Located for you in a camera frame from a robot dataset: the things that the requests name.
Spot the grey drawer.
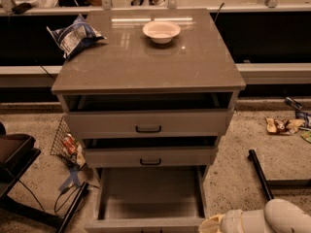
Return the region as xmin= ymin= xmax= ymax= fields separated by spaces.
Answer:
xmin=64 ymin=109 xmax=233 ymax=139
xmin=84 ymin=147 xmax=218 ymax=168
xmin=85 ymin=166 xmax=209 ymax=233

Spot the red soda can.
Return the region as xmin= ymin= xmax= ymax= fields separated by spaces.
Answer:
xmin=62 ymin=135 xmax=77 ymax=154

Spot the white bowl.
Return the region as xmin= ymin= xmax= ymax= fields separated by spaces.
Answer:
xmin=143 ymin=21 xmax=181 ymax=44

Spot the grey drawer cabinet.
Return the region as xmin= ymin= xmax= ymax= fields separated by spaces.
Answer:
xmin=51 ymin=8 xmax=247 ymax=183

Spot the blue tape on floor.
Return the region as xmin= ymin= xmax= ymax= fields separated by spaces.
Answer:
xmin=58 ymin=169 xmax=81 ymax=192

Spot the grey bottom drawer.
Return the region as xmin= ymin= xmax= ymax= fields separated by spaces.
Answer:
xmin=85 ymin=166 xmax=209 ymax=233

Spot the green packet floor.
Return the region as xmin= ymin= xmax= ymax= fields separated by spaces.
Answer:
xmin=301 ymin=131 xmax=311 ymax=144

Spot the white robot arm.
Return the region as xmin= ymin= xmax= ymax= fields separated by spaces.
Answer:
xmin=198 ymin=199 xmax=311 ymax=233

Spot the black bar floor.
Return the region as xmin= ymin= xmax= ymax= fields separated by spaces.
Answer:
xmin=248 ymin=150 xmax=311 ymax=200
xmin=55 ymin=183 xmax=88 ymax=233

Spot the blue snack bag floor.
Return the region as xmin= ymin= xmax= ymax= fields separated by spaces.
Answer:
xmin=295 ymin=111 xmax=311 ymax=128

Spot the grey middle drawer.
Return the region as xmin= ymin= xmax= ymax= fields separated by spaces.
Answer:
xmin=84 ymin=147 xmax=218 ymax=168

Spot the blue white chip bag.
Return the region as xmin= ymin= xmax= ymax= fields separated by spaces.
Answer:
xmin=47 ymin=15 xmax=106 ymax=59

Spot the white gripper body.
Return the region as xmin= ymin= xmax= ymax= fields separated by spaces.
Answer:
xmin=221 ymin=210 xmax=266 ymax=233

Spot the black chair left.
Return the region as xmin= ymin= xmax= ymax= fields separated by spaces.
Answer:
xmin=0 ymin=122 xmax=62 ymax=228

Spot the black bar left floor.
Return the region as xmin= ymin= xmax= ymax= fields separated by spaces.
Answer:
xmin=55 ymin=183 xmax=88 ymax=233

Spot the grey top drawer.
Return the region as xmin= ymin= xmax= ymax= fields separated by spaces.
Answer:
xmin=64 ymin=109 xmax=233 ymax=139

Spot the black cable on floor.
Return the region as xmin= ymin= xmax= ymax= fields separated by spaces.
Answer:
xmin=6 ymin=168 xmax=100 ymax=218

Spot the black bar right floor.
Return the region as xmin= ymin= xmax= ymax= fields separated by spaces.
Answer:
xmin=248 ymin=150 xmax=311 ymax=200

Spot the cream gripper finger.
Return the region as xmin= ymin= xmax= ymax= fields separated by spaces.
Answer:
xmin=198 ymin=214 xmax=224 ymax=233

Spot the wire mesh basket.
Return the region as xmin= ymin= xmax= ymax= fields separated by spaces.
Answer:
xmin=51 ymin=118 xmax=86 ymax=169

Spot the dark snack packet floor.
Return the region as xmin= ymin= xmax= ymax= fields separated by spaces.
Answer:
xmin=285 ymin=97 xmax=303 ymax=111

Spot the brown snack wrapper floor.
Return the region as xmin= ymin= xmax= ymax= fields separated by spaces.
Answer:
xmin=265 ymin=117 xmax=305 ymax=135

